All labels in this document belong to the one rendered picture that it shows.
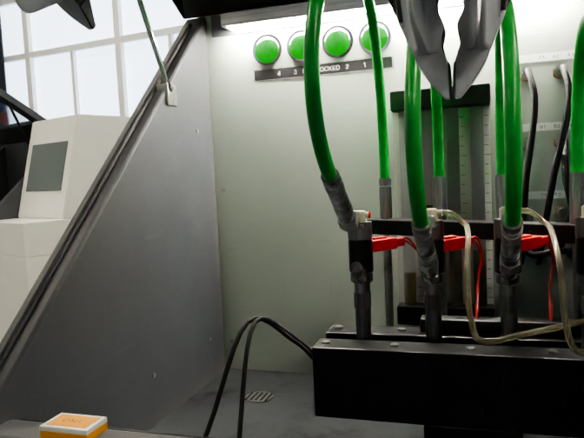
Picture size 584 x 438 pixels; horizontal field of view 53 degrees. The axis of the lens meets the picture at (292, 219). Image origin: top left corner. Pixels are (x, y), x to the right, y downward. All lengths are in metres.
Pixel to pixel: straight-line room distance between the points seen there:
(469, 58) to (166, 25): 5.47
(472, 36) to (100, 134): 3.26
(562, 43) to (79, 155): 2.87
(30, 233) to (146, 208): 2.50
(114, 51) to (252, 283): 5.22
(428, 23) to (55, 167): 3.27
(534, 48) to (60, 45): 5.95
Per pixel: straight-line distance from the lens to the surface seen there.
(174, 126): 0.93
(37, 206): 3.67
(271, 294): 1.03
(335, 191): 0.56
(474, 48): 0.37
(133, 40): 5.95
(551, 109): 0.95
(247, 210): 1.03
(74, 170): 3.46
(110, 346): 0.79
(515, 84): 0.53
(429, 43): 0.37
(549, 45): 0.96
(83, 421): 0.59
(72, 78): 6.41
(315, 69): 0.51
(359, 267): 0.66
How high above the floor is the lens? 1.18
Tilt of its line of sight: 5 degrees down
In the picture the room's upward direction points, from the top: 3 degrees counter-clockwise
